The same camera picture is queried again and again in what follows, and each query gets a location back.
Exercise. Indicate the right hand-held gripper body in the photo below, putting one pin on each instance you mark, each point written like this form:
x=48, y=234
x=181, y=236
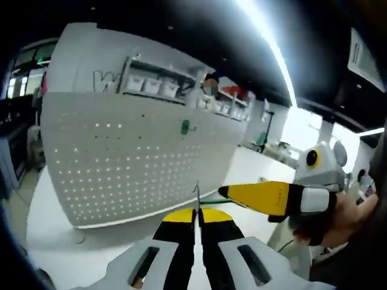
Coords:
x=323, y=172

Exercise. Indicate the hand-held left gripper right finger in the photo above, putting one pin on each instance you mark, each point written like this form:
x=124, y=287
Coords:
x=223, y=247

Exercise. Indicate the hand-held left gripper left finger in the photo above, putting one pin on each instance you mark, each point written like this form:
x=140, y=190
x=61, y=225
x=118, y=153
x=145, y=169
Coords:
x=169, y=247

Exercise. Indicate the green hook assembly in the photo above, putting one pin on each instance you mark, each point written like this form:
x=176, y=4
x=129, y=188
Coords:
x=185, y=127
x=216, y=201

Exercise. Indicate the white perforated mounting plate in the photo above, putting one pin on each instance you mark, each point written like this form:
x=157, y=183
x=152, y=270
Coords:
x=121, y=169

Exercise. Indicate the person's right hand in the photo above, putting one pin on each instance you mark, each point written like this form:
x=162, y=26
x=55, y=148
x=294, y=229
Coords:
x=344, y=218

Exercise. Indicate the green and black scooter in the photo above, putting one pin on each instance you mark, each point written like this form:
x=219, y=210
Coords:
x=260, y=142

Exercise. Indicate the white hanging sign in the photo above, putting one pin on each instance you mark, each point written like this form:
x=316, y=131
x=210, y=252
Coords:
x=361, y=57

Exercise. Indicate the ceiling light strip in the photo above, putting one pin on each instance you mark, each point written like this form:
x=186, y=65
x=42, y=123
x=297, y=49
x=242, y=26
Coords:
x=269, y=45

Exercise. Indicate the white shelf with storage bins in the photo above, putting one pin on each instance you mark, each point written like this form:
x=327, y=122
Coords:
x=151, y=86

